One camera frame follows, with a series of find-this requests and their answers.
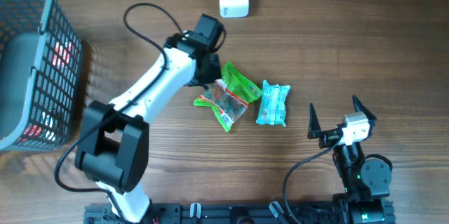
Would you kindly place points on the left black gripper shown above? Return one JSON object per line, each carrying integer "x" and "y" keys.
{"x": 217, "y": 74}

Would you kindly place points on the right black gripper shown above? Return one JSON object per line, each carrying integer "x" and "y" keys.
{"x": 328, "y": 137}

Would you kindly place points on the green gummy candy bag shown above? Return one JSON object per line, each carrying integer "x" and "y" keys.
{"x": 229, "y": 97}

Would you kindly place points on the teal tissue pack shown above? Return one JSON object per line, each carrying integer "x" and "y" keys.
{"x": 272, "y": 109}

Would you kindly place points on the red snack sachet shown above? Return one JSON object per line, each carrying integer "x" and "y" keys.
{"x": 62, "y": 54}

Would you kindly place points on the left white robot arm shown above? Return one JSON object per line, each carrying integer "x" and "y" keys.
{"x": 115, "y": 152}

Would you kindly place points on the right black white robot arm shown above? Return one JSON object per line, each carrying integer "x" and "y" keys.
{"x": 366, "y": 177}

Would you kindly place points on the grey plastic mesh basket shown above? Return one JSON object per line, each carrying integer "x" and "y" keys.
{"x": 37, "y": 98}

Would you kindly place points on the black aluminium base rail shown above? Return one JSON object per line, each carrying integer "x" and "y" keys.
{"x": 245, "y": 213}

